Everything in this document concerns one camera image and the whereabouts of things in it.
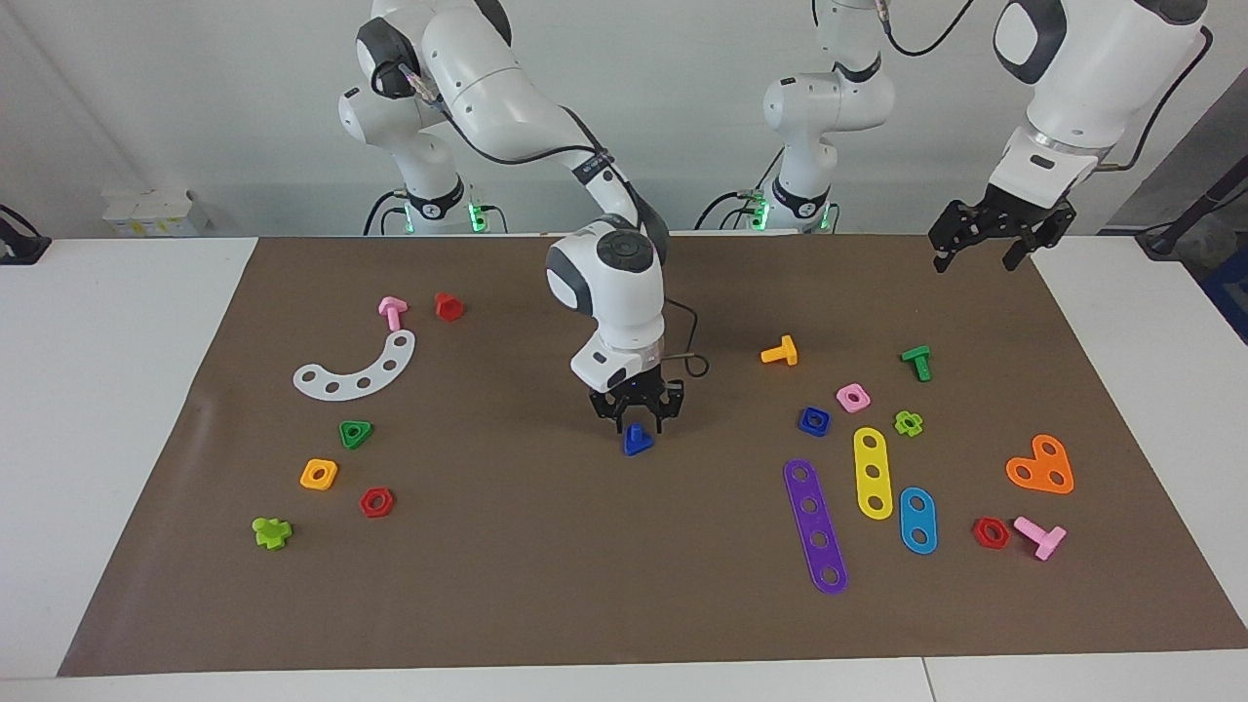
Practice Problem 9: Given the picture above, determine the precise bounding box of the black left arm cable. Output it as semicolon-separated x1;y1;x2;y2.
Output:
877;0;1218;173

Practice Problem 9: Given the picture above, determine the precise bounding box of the black pole stand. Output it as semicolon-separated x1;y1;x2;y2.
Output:
1136;161;1248;259

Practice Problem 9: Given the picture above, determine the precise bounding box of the orange heart-shaped plate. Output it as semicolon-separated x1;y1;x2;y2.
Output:
1005;434;1075;496

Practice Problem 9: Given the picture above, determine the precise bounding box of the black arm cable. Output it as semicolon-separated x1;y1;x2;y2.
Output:
385;58;711;381
877;0;1218;173

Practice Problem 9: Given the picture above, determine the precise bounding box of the black base cable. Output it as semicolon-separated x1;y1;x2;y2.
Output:
694;185;776;232
364;190;410;237

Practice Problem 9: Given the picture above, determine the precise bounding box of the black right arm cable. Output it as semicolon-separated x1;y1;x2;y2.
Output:
385;58;711;381

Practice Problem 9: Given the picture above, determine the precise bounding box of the white cardboard box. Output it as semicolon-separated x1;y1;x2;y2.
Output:
102;188;211;238

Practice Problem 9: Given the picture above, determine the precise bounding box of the purple four-hole strip plate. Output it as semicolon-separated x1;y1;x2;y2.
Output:
783;458;849;596

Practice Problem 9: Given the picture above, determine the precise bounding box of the brown table mat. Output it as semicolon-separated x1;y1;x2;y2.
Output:
57;232;1248;679

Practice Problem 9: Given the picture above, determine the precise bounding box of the blue two-hole strip plate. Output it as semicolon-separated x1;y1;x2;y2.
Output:
898;487;939;556

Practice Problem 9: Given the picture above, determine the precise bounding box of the black desk clamp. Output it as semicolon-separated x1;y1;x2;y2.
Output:
0;205;52;266

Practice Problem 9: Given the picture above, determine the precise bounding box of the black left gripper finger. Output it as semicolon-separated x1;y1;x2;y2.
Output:
927;200;980;274
1003;205;1077;272

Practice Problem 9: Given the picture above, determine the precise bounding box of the yellow three-hole strip plate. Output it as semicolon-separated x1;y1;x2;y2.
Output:
853;426;895;522

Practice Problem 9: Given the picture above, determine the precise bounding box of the blue crate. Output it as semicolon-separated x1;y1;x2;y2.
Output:
1197;249;1248;342

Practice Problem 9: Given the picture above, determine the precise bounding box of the white curved perforated plate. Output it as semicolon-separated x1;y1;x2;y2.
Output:
292;330;417;402

